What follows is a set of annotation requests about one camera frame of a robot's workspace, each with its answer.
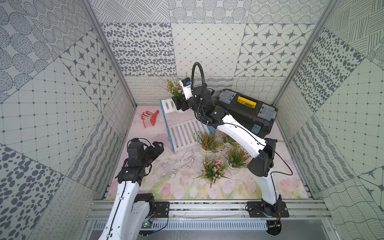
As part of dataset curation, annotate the pink flower pot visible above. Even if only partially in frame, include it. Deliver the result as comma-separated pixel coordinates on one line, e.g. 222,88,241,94
196,156,237,188
165,77,185,99

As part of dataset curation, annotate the red flower pot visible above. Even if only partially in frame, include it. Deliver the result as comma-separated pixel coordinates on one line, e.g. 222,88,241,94
224,147,251,175
220,132,240,148
194,132,221,153

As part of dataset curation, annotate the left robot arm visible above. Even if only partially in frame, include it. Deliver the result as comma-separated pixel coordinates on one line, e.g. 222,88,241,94
99,138,164,240

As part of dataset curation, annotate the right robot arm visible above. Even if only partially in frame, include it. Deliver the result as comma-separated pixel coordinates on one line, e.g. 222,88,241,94
179,84,282,209

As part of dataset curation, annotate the blue white slatted rack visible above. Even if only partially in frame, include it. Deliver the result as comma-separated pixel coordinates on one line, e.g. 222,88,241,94
159,99,216,153

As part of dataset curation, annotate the red flower pot back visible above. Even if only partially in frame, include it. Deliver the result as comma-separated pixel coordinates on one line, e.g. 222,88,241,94
220,132,240,148

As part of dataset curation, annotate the floral pink table mat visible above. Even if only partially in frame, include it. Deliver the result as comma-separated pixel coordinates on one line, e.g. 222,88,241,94
107,106,308,200

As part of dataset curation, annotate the red flower pot front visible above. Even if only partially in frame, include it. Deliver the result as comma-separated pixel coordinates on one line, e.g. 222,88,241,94
224,147,251,175

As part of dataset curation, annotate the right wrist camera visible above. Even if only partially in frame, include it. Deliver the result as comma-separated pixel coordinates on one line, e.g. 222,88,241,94
179,78,193,100

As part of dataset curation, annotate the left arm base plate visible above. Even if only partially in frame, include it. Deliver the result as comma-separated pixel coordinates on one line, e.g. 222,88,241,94
149,201,170,219

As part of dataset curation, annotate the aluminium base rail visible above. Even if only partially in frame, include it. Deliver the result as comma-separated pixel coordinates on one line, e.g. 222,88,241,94
84,199,332,221

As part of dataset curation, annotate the black toolbox yellow handle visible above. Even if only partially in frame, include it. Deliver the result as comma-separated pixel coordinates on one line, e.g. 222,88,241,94
215,89,278,138

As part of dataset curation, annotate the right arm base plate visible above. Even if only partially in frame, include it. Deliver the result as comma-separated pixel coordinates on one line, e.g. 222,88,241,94
245,201,290,218

